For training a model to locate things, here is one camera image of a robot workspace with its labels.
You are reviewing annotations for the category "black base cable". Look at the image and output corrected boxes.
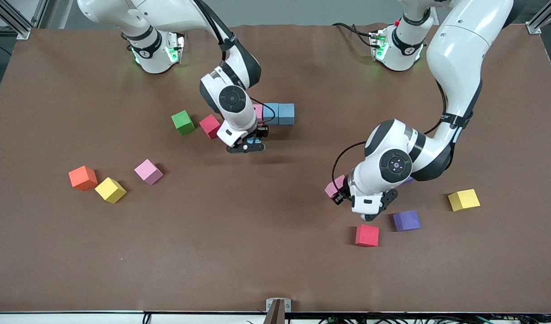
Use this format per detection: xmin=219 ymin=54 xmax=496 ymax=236
xmin=332 ymin=22 xmax=376 ymax=47

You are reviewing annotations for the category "green foam cube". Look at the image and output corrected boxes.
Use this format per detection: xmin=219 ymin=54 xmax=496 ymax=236
xmin=171 ymin=110 xmax=196 ymax=135

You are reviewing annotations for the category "aluminium frame post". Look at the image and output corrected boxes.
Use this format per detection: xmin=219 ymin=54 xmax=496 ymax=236
xmin=0 ymin=0 xmax=51 ymax=40
xmin=526 ymin=0 xmax=551 ymax=35

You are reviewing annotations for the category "yellow foam cube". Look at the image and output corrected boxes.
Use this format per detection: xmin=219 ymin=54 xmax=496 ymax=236
xmin=448 ymin=189 xmax=481 ymax=212
xmin=94 ymin=177 xmax=127 ymax=204

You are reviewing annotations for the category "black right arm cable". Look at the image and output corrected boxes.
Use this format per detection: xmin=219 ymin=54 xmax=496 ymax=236
xmin=195 ymin=0 xmax=276 ymax=129

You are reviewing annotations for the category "orange foam cube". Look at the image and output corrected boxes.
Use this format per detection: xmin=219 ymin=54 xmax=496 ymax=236
xmin=68 ymin=166 xmax=99 ymax=191

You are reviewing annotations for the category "brown table mat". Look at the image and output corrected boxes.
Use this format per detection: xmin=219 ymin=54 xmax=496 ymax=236
xmin=0 ymin=22 xmax=551 ymax=314

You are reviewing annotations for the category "red foam cube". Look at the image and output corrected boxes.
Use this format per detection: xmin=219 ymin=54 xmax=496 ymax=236
xmin=355 ymin=225 xmax=380 ymax=248
xmin=199 ymin=114 xmax=222 ymax=140

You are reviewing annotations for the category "metal table edge bracket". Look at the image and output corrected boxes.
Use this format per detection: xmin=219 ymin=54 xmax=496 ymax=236
xmin=266 ymin=298 xmax=291 ymax=324

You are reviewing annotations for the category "metal base connector box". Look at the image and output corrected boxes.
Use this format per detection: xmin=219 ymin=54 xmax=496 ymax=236
xmin=370 ymin=31 xmax=388 ymax=61
xmin=166 ymin=32 xmax=186 ymax=63

